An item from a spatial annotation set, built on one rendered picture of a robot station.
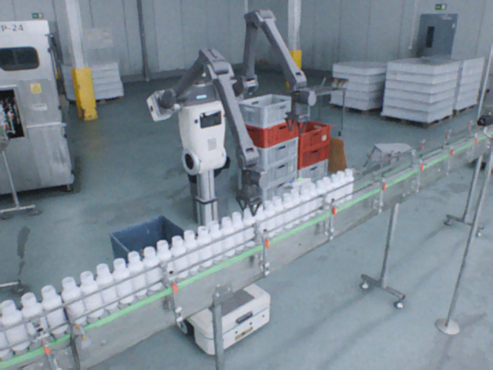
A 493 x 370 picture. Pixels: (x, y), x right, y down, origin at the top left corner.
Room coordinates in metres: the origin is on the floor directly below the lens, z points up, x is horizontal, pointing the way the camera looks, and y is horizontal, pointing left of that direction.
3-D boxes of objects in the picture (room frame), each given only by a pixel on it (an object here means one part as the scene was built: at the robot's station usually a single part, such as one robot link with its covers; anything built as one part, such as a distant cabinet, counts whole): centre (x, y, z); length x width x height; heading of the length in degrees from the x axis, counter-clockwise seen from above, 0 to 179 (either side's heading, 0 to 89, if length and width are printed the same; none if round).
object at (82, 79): (8.50, 3.48, 0.55); 0.40 x 0.40 x 1.10; 40
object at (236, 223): (1.47, 0.04, 1.08); 0.06 x 0.06 x 0.17
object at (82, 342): (0.92, 0.58, 0.96); 0.23 x 0.10 x 0.27; 40
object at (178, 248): (1.28, 0.26, 1.08); 0.06 x 0.06 x 0.17
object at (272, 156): (4.25, -0.26, 0.55); 0.61 x 0.41 x 0.22; 137
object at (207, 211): (2.15, 0.24, 0.74); 0.11 x 0.11 x 0.40; 40
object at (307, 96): (1.89, -0.28, 1.60); 0.12 x 0.09 x 0.12; 40
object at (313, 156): (4.78, -0.73, 0.33); 0.61 x 0.41 x 0.22; 133
